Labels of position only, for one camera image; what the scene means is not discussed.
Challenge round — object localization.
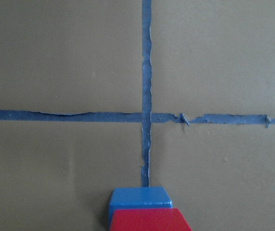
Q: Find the red block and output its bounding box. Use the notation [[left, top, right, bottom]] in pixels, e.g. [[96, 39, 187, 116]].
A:
[[110, 208, 192, 231]]

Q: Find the blue block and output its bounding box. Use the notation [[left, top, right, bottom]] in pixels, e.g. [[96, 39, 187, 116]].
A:
[[109, 187, 173, 224]]

